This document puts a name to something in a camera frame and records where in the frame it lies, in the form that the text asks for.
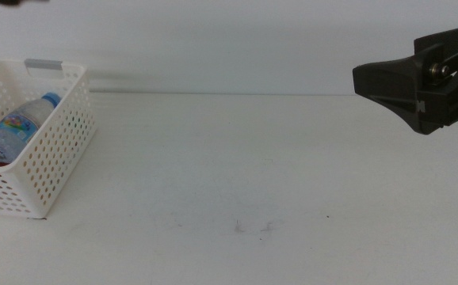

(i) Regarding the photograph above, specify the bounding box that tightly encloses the small water bottle blue cap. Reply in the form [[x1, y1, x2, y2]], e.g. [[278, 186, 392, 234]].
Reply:
[[0, 92, 63, 165]]

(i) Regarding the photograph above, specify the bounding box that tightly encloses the white perforated plastic basket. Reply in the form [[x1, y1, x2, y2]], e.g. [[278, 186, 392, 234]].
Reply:
[[0, 58, 97, 219]]

